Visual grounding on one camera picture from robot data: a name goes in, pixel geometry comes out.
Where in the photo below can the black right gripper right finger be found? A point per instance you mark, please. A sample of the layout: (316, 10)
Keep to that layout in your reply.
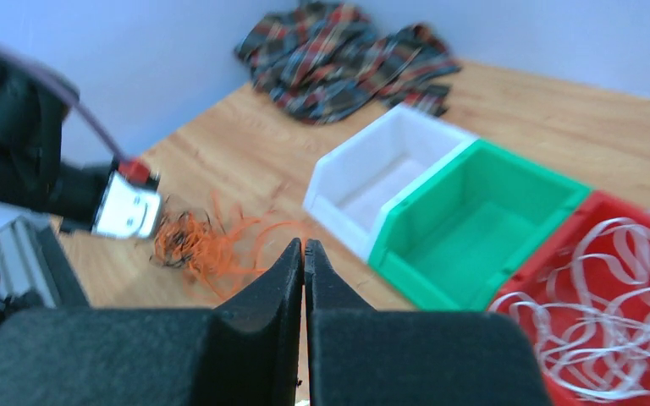
(362, 356)

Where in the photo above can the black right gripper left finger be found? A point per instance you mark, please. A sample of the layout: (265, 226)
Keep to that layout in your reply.
(243, 352)

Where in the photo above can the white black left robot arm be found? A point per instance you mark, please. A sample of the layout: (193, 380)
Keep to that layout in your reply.
(32, 174)

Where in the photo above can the green plastic bin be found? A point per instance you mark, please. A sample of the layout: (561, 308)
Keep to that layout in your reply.
(453, 241)

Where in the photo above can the white plastic bin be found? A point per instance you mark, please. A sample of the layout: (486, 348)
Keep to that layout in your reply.
(355, 186)

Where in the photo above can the red plastic bin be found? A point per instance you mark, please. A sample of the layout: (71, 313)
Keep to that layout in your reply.
(583, 299)

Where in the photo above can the plaid flannel shirt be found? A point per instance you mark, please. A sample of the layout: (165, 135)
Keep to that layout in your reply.
(321, 62)

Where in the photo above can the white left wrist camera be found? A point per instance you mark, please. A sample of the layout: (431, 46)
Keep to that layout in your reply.
(127, 211)

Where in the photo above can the black mounting rail base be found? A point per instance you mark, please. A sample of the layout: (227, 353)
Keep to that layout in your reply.
(32, 260)

